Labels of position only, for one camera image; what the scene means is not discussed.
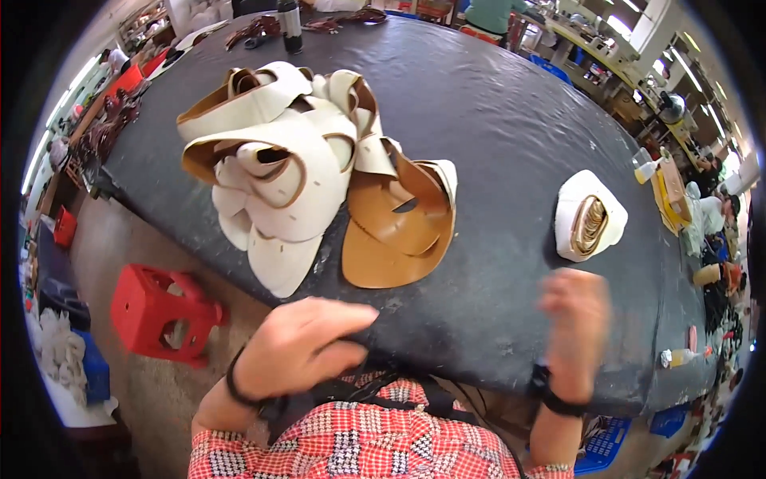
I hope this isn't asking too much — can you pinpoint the person's left hand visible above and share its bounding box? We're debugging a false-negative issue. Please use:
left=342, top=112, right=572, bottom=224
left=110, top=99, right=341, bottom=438
left=233, top=297, right=381, bottom=402

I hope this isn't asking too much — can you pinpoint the person's right hand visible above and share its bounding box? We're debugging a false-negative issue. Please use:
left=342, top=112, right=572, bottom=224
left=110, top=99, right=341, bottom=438
left=539, top=267, right=612, bottom=406

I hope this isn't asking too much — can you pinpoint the tan leather shoe upper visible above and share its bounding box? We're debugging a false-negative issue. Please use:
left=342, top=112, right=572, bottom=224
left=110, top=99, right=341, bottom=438
left=341, top=138, right=458, bottom=290

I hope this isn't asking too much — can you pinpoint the black wrist band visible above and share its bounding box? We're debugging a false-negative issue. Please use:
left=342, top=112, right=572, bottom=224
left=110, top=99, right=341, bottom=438
left=225, top=347, right=283, bottom=421
left=529, top=362, right=591, bottom=419

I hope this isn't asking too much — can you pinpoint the small yellow glue bottle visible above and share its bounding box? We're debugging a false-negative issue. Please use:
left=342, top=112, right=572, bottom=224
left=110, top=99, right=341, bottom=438
left=660, top=347, right=714, bottom=370

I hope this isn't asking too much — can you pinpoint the person's body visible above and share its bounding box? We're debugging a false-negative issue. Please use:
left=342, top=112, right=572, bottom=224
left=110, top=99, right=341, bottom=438
left=188, top=370, right=576, bottom=479

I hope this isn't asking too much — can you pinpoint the yellow wooden tray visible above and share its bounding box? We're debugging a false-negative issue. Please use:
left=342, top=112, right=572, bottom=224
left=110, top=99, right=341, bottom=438
left=650, top=157, right=695, bottom=236

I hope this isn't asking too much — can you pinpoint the clear bottle with yellow liquid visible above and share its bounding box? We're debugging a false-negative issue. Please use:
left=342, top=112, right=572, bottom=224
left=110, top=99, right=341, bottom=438
left=631, top=146, right=666, bottom=186

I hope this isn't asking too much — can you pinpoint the blue plastic basket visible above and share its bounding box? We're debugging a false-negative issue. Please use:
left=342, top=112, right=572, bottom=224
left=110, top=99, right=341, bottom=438
left=573, top=417, right=633, bottom=477

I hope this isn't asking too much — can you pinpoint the pile of white leather uppers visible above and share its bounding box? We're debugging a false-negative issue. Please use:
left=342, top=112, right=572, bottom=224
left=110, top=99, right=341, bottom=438
left=176, top=60, right=459, bottom=299

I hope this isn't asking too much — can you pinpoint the blue plastic bin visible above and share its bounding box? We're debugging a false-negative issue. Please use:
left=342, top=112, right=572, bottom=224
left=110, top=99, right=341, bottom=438
left=649, top=404, right=690, bottom=439

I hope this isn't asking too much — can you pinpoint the red plastic stool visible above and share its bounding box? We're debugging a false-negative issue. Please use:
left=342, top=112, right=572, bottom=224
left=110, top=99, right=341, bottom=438
left=110, top=263, right=229, bottom=370

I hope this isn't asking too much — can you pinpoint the shiny metal pot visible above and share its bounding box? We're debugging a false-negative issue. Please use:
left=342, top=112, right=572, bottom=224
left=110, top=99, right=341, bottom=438
left=657, top=90, right=687, bottom=125

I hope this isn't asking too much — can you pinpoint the blue plastic crate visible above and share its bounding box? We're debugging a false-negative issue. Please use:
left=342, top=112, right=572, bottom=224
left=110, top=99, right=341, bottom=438
left=529, top=54, right=573, bottom=85

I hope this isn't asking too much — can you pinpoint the long workbench with machines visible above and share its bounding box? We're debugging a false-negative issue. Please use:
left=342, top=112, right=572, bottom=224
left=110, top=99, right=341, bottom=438
left=521, top=9, right=704, bottom=174

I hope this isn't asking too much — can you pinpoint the blue box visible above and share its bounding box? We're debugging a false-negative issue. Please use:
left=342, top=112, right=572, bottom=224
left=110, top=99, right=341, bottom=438
left=72, top=329, right=112, bottom=406

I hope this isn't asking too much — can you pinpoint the heap of white fabric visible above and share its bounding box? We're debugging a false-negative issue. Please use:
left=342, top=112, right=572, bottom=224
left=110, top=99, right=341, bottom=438
left=29, top=308, right=89, bottom=409

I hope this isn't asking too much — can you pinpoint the black and white bottle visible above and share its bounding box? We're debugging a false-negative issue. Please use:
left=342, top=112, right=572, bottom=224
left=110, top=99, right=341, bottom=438
left=276, top=0, right=305, bottom=55

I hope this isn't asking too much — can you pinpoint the dark red leather piece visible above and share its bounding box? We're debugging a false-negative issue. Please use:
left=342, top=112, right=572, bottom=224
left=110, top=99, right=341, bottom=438
left=224, top=15, right=282, bottom=51
left=302, top=7, right=390, bottom=34

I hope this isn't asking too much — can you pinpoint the red plastic crate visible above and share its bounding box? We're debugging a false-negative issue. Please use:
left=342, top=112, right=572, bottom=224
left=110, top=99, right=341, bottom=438
left=52, top=205, right=79, bottom=250

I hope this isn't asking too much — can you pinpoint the workbench with dark red pieces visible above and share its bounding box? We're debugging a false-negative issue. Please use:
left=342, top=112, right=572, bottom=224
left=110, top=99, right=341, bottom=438
left=67, top=61, right=154, bottom=183

